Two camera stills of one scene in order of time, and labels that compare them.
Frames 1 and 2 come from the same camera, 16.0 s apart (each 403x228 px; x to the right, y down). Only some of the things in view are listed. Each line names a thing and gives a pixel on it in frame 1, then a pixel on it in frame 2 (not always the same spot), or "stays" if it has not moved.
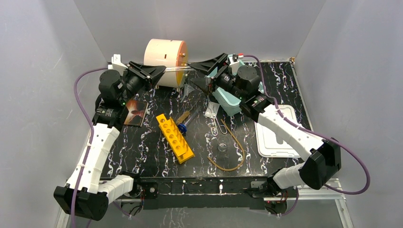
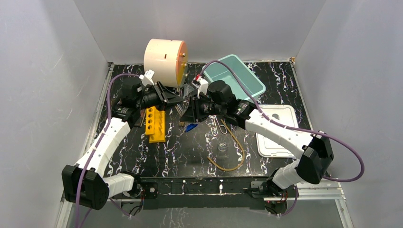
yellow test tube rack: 175,138 -> 155,125
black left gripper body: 130,74 -> 160,94
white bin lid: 267,144 stays
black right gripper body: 225,81 -> 208,108
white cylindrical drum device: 169,53 stays
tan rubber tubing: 209,158 stays
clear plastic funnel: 187,90 stays
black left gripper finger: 151,82 -> 167,96
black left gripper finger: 146,71 -> 160,88
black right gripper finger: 204,83 -> 192,115
